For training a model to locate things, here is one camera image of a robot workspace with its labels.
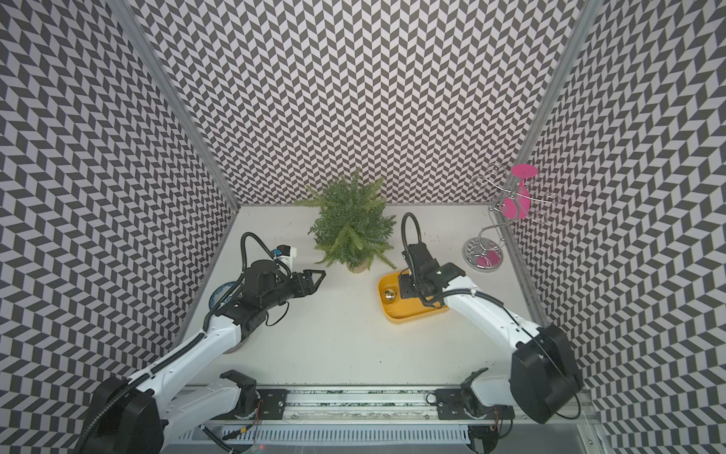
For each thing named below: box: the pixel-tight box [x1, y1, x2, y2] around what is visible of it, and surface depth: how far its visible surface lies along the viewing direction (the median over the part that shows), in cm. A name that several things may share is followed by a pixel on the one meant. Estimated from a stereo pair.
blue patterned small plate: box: [207, 280, 238, 311], surface depth 88 cm
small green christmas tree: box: [293, 166, 398, 275], surface depth 82 cm
